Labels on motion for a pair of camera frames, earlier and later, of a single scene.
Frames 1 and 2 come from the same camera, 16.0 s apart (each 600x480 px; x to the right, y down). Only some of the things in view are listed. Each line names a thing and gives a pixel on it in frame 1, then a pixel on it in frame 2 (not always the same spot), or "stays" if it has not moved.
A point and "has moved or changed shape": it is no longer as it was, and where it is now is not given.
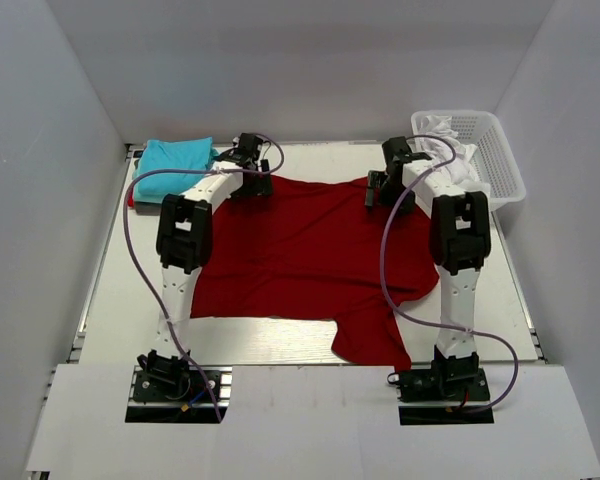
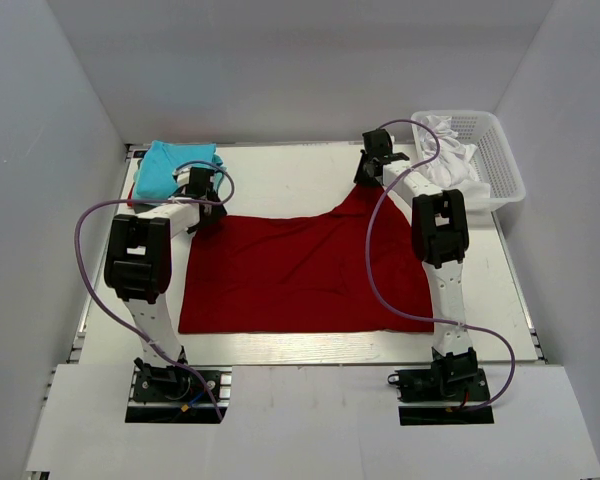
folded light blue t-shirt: x=179 y=154 stays
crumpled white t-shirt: x=440 y=140 stays
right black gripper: x=377 y=180 -> x=361 y=177
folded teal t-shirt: x=193 y=153 stays
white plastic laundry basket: x=495 y=165 stays
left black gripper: x=262 y=186 -> x=218 y=211
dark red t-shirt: x=314 y=249 has moved or changed shape
